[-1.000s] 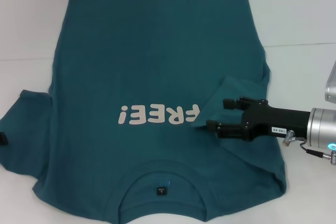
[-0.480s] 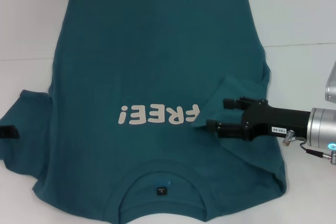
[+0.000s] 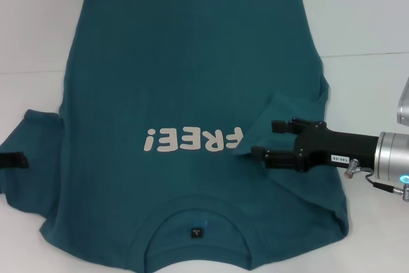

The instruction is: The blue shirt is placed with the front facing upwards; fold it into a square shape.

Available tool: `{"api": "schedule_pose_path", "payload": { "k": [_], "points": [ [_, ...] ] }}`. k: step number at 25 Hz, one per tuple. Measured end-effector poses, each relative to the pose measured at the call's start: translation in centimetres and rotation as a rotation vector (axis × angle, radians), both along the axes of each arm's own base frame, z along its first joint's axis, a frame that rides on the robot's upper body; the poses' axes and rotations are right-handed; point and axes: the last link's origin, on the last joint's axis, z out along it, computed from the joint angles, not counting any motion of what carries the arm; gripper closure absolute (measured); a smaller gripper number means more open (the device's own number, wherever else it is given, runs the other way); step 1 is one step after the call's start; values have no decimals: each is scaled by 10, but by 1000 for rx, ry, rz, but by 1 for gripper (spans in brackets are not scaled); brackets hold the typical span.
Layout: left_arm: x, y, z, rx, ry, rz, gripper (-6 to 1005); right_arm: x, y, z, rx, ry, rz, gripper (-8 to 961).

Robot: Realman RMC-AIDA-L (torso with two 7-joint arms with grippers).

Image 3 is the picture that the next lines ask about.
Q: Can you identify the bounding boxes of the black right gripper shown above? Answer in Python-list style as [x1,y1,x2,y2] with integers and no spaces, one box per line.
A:
[250,117,380,173]

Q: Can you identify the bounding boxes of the teal FREE print T-shirt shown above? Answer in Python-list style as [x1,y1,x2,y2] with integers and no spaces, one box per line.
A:
[0,0,350,273]

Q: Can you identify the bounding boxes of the right gripper cable with plugs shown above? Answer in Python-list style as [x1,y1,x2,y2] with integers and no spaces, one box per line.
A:
[343,158,409,203]

